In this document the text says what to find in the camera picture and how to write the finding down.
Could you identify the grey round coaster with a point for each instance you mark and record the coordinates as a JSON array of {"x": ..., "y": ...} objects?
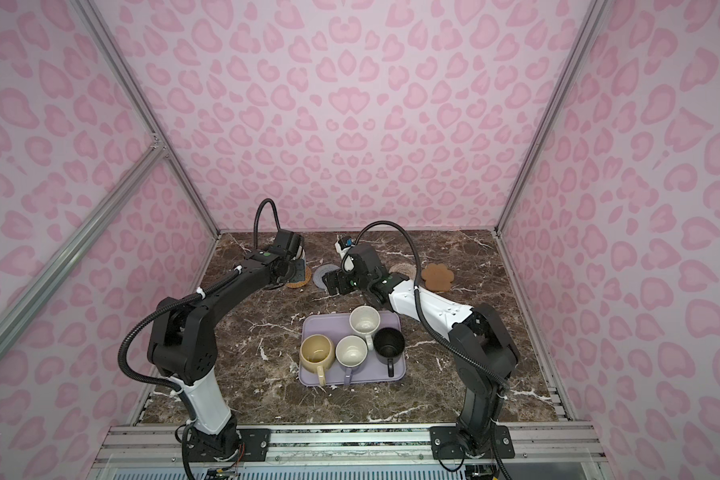
[{"x": 320, "y": 272}]

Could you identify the black mug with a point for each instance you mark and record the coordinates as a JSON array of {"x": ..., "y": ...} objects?
[{"x": 389, "y": 345}]

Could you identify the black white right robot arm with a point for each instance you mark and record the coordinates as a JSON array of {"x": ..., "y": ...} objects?
[{"x": 484, "y": 352}]

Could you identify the brown flower cork coaster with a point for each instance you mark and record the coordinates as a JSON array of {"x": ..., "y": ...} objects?
[{"x": 438, "y": 278}]

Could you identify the light blue mug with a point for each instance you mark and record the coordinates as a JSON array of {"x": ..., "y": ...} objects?
[{"x": 299, "y": 265}]

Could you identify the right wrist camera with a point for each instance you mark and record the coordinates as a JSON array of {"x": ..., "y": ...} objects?
[{"x": 343, "y": 245}]

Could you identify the aluminium frame struts left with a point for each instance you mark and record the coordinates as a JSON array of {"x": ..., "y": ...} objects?
[{"x": 15, "y": 320}]

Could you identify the woven rattan coaster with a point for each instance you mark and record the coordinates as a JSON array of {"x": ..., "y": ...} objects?
[{"x": 305, "y": 280}]

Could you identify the lilac white mug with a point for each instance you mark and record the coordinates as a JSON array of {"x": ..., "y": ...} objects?
[{"x": 351, "y": 352}]

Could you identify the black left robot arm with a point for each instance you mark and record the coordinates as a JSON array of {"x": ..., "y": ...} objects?
[{"x": 183, "y": 344}]

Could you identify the yellow beige mug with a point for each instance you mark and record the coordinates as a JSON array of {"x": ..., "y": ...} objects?
[{"x": 317, "y": 355}]

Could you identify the aluminium frame strut right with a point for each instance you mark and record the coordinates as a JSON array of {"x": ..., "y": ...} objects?
[{"x": 596, "y": 16}]

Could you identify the multicolour braided round coaster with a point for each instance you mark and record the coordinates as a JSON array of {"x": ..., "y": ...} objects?
[{"x": 406, "y": 269}]

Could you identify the white speckled mug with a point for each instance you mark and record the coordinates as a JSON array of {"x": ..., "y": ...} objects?
[{"x": 365, "y": 321}]

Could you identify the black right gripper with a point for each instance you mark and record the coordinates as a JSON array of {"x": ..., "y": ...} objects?
[{"x": 331, "y": 285}]

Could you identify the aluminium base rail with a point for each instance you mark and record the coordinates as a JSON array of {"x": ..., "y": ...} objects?
[{"x": 555, "y": 450}]

